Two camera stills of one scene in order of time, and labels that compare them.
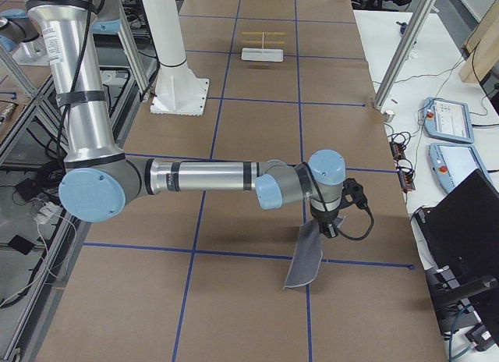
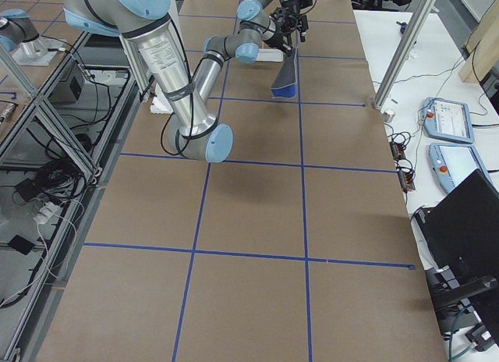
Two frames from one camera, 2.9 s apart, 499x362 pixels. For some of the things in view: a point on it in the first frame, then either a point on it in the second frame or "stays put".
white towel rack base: x=263 y=55 stays put
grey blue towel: x=306 y=259 → x=286 y=83
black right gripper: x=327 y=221 → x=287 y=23
